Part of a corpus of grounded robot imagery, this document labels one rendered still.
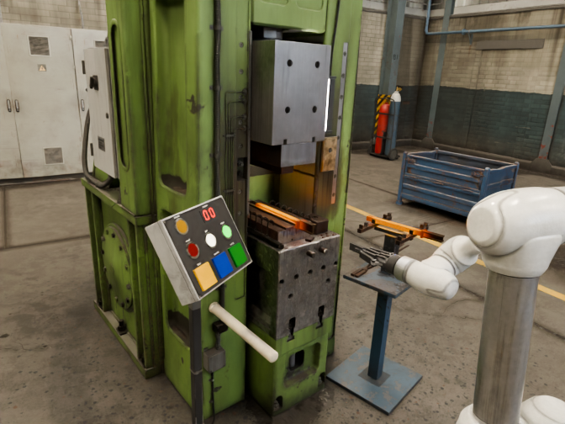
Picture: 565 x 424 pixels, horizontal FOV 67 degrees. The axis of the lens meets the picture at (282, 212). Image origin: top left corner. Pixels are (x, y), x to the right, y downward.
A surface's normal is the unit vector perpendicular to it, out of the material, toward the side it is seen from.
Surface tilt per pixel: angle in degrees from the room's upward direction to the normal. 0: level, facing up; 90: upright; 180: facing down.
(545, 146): 90
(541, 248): 90
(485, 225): 84
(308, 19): 90
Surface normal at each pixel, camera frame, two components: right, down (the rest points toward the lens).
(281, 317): 0.63, 0.27
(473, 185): -0.79, 0.14
